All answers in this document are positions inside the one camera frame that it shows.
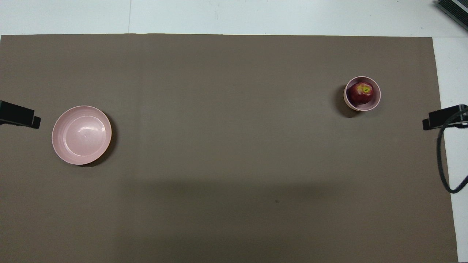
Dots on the red apple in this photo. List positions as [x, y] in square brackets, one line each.
[361, 93]

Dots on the pink plate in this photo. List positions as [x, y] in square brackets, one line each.
[81, 135]

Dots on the brown table mat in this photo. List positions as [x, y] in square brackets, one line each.
[219, 164]

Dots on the pink bowl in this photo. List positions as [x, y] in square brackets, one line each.
[376, 102]

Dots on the grey ribbed device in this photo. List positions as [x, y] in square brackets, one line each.
[455, 7]

